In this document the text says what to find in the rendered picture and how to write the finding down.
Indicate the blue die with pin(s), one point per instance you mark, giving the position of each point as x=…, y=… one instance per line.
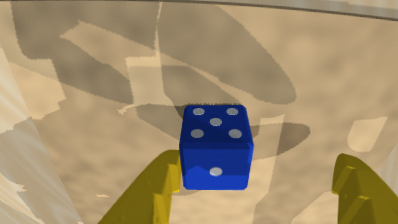
x=216, y=147

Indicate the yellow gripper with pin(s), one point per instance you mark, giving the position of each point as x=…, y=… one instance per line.
x=364, y=198

